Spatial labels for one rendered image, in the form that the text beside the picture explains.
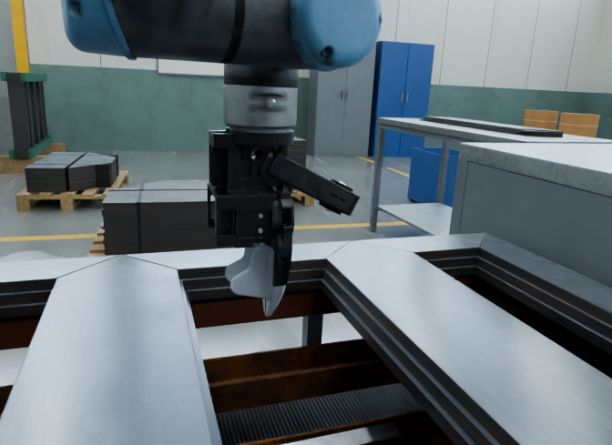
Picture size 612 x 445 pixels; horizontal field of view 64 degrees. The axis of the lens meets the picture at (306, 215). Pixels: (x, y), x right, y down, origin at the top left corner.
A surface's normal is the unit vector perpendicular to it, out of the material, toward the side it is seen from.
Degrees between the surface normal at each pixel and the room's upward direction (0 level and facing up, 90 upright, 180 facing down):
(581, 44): 90
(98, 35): 137
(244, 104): 89
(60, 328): 0
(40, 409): 0
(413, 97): 90
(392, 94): 90
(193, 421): 0
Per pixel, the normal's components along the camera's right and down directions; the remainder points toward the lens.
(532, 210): -0.95, 0.04
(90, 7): 0.39, 0.57
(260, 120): 0.07, 0.27
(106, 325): 0.04, -0.96
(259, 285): 0.31, 0.31
